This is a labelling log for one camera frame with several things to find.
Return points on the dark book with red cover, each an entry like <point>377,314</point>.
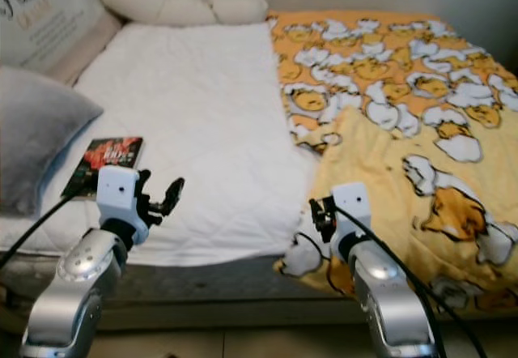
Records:
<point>113,154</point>

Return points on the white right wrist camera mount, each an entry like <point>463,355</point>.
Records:
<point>352,208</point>

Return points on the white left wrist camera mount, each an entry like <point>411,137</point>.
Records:
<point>115,192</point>

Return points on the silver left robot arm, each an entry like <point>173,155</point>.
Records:
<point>73,301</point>

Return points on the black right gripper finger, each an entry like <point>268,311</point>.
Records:
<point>316,210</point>
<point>331,204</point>

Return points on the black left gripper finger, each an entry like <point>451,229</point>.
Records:
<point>175,194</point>
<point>142,185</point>

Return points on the white quilted mattress pad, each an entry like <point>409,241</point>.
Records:
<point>202,123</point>

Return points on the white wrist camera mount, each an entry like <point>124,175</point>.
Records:
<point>352,208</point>
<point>115,192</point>

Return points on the grey plush pillow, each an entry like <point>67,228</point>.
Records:
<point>40,139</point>

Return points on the yellow cartoon print blanket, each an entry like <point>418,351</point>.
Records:
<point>396,91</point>

